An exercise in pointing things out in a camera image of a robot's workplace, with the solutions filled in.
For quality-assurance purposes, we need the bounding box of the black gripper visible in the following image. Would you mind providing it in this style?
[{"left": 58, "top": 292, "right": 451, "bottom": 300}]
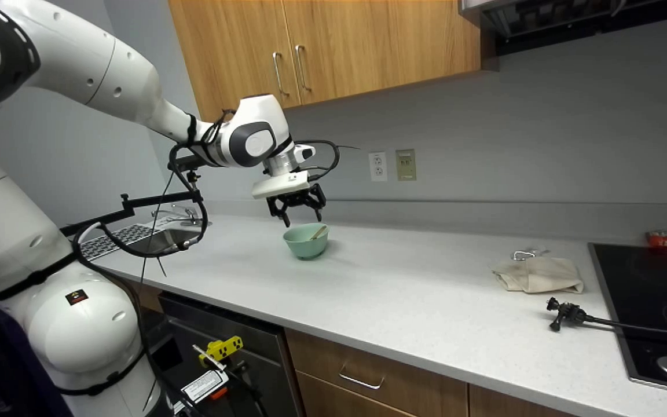
[{"left": 267, "top": 184, "right": 329, "bottom": 229}]

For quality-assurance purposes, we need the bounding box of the green bowl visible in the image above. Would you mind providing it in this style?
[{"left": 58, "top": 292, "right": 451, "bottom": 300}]
[{"left": 282, "top": 222, "right": 331, "bottom": 262}]

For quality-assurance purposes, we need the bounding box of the white power outlet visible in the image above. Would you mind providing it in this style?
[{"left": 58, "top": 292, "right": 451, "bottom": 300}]
[{"left": 368, "top": 152, "right": 389, "bottom": 185}]

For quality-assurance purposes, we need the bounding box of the black dishwasher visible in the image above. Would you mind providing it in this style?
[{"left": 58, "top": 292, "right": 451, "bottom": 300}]
[{"left": 143, "top": 291, "right": 305, "bottom": 417}]

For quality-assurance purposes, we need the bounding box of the yellow tool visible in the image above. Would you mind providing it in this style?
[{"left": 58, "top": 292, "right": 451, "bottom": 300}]
[{"left": 195, "top": 335, "right": 248, "bottom": 366}]

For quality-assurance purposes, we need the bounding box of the white and red tool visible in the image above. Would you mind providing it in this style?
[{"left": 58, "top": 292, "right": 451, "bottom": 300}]
[{"left": 181, "top": 369, "right": 232, "bottom": 405}]

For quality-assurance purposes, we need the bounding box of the brown wooden base cabinet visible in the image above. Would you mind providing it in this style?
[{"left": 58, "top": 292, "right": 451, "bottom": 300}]
[{"left": 285, "top": 330, "right": 573, "bottom": 417}]

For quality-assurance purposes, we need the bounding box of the beige cloth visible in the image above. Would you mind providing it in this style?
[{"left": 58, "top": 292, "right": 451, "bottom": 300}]
[{"left": 494, "top": 253, "right": 585, "bottom": 296}]

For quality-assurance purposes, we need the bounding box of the black range hood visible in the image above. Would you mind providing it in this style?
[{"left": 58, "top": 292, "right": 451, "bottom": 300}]
[{"left": 459, "top": 0, "right": 667, "bottom": 59}]

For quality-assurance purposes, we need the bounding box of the black glass cooktop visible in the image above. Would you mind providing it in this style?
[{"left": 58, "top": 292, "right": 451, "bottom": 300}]
[{"left": 585, "top": 242, "right": 667, "bottom": 402}]

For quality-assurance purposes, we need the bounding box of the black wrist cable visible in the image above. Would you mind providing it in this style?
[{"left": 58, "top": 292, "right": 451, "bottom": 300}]
[{"left": 292, "top": 136, "right": 342, "bottom": 185}]

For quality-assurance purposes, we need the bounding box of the black hanging cable loop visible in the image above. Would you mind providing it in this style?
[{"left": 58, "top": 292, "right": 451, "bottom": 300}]
[{"left": 59, "top": 113, "right": 212, "bottom": 284}]

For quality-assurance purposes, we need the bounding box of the beige switch plate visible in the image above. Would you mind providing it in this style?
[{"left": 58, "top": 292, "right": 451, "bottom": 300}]
[{"left": 394, "top": 148, "right": 418, "bottom": 184}]

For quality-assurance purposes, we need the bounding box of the silver cabinet door handle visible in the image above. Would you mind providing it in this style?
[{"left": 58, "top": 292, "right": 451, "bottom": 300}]
[
  {"left": 271, "top": 50, "right": 286, "bottom": 101},
  {"left": 293, "top": 43, "right": 314, "bottom": 98}
]

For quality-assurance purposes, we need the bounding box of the silver drawer handle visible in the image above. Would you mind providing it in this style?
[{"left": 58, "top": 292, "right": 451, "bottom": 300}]
[{"left": 338, "top": 373, "right": 386, "bottom": 394}]

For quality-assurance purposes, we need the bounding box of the wooden wall cabinet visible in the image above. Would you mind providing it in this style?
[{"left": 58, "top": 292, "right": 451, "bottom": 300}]
[{"left": 166, "top": 0, "right": 483, "bottom": 126}]

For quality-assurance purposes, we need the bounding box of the white cord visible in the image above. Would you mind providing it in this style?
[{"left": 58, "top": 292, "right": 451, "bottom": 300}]
[{"left": 509, "top": 246, "right": 553, "bottom": 264}]

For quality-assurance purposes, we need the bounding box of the black camera clamp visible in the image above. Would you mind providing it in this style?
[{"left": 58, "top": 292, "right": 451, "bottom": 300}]
[{"left": 544, "top": 295, "right": 591, "bottom": 335}]

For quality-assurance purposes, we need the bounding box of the black camera cable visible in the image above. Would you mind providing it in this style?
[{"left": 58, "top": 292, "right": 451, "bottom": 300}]
[{"left": 578, "top": 311, "right": 667, "bottom": 338}]

